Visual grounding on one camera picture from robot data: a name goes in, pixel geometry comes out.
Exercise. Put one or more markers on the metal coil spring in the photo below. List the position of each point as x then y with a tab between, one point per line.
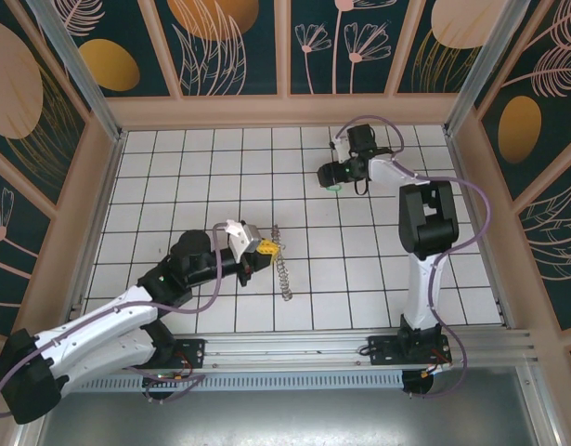
281	269

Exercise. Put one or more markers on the small green key tag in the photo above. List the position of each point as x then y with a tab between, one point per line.
333	188

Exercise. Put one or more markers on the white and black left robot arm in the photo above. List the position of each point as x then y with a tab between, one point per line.
94	325

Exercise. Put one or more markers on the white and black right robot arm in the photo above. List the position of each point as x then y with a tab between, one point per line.
419	288

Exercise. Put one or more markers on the grey metal sheet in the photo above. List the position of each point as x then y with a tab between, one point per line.
285	418

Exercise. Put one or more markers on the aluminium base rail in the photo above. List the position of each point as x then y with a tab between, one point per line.
285	348

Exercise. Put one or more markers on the aluminium frame post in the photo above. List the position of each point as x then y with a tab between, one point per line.
81	74
494	65

